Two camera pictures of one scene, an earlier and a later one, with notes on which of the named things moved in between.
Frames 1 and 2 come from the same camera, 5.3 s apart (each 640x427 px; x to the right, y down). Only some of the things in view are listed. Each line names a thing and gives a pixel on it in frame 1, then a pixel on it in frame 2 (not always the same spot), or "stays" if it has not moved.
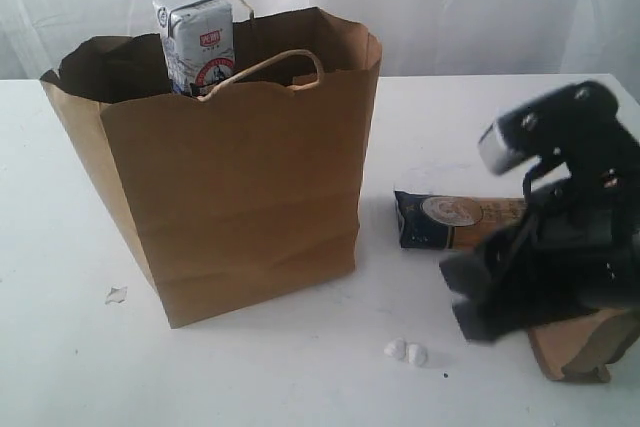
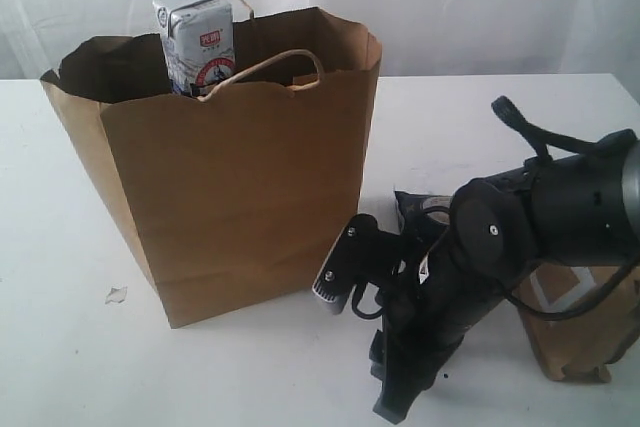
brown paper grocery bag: x=249 y=192 stays
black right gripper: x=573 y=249 -> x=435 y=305
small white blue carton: x=196 y=23 stays
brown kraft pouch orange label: x=580 y=349 stays
